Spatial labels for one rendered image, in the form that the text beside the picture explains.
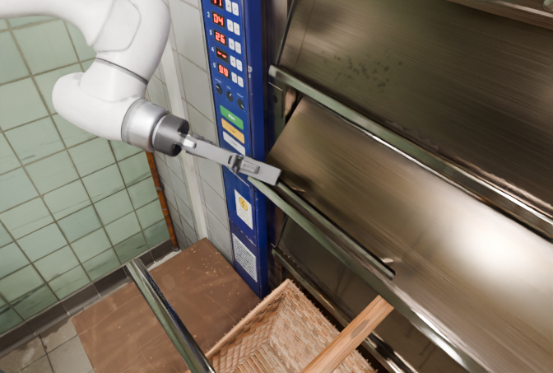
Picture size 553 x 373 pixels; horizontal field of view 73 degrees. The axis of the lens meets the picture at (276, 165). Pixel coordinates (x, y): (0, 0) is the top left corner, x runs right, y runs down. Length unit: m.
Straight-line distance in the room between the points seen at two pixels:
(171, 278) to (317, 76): 1.02
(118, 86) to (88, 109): 0.07
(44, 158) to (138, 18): 0.98
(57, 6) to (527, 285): 0.82
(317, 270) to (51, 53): 1.09
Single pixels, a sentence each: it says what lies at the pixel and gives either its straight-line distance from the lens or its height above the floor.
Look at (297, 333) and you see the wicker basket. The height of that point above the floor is 0.73.
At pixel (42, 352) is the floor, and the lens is 2.19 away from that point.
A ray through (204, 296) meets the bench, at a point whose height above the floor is 0.58.
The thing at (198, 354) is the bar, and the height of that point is 1.17.
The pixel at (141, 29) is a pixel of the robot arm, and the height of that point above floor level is 1.50.
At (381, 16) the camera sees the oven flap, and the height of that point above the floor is 1.58.
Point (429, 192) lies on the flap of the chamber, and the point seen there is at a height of 1.36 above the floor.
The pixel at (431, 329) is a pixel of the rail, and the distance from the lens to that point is 0.61.
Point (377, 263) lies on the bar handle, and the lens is 0.58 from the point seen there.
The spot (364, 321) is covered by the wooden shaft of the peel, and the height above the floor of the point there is 1.21.
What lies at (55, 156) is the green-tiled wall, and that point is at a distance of 1.65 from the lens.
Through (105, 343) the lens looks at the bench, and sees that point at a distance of 1.40.
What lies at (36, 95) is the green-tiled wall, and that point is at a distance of 1.52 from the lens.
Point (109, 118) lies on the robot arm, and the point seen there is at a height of 1.39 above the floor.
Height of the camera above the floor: 1.77
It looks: 41 degrees down
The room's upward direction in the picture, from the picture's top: straight up
